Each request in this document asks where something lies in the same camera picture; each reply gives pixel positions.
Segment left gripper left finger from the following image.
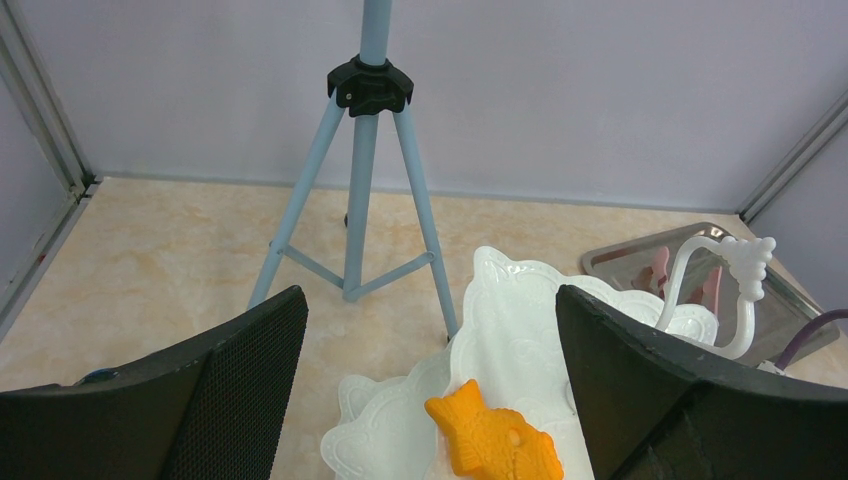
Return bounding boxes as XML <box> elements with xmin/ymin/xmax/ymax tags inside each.
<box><xmin>1</xmin><ymin>286</ymin><xmax>308</xmax><ymax>479</ymax></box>

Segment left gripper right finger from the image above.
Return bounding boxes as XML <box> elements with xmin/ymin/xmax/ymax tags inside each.
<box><xmin>555</xmin><ymin>285</ymin><xmax>847</xmax><ymax>479</ymax></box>

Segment pink handled tongs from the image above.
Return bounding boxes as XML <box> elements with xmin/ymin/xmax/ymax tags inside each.
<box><xmin>631</xmin><ymin>246</ymin><xmax>723</xmax><ymax>316</ymax></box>

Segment white tiered pillow stand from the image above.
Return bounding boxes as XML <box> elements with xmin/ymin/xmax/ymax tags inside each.
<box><xmin>320</xmin><ymin>237</ymin><xmax>776</xmax><ymax>479</ymax></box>

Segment blue toy car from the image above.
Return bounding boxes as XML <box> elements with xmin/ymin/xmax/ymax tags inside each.
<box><xmin>75</xmin><ymin>368</ymin><xmax>119</xmax><ymax>386</ymax></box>

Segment steel serving tray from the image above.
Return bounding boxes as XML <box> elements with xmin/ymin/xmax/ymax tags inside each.
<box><xmin>581</xmin><ymin>222</ymin><xmax>821</xmax><ymax>366</ymax></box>

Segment light blue tripod stand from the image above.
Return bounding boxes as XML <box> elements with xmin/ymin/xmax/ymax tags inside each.
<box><xmin>248</xmin><ymin>0</ymin><xmax>459</xmax><ymax>338</ymax></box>

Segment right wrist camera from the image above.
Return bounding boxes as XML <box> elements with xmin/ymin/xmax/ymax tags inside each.
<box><xmin>756</xmin><ymin>360</ymin><xmax>789</xmax><ymax>377</ymax></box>

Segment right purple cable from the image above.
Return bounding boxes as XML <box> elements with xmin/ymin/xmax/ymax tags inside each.
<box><xmin>773</xmin><ymin>308</ymin><xmax>848</xmax><ymax>372</ymax></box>

